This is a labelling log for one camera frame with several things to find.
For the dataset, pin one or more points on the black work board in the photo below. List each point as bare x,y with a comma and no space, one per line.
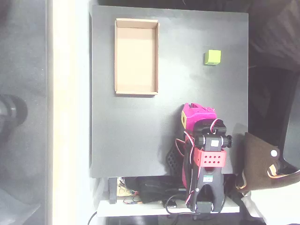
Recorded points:
140,129

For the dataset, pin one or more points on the light wooden piece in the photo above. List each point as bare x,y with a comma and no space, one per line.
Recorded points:
123,191

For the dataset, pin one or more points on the white shelf board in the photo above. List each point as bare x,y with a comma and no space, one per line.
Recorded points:
140,209

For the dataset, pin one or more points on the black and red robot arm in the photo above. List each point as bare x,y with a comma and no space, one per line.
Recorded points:
211,182

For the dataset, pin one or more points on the black table clamp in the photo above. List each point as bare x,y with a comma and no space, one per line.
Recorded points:
112,189

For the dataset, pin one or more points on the shallow cardboard box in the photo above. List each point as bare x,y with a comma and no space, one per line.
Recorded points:
136,58

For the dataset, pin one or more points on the black plug connector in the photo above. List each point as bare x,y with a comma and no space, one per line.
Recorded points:
171,203

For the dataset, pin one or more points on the dark grey fabric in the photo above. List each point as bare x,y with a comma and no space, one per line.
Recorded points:
276,35

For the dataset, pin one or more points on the white round bag button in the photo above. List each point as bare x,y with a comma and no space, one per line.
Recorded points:
273,153

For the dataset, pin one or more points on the magenta gripper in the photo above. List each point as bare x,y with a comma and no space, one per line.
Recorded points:
201,114

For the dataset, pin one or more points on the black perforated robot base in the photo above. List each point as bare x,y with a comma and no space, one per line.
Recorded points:
173,159

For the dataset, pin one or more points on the yellow-green cube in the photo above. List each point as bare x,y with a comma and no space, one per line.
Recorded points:
213,57

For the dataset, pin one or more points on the small circuit board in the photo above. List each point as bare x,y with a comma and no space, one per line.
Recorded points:
132,201

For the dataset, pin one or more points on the brown fabric bag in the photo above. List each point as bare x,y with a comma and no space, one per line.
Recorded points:
255,159

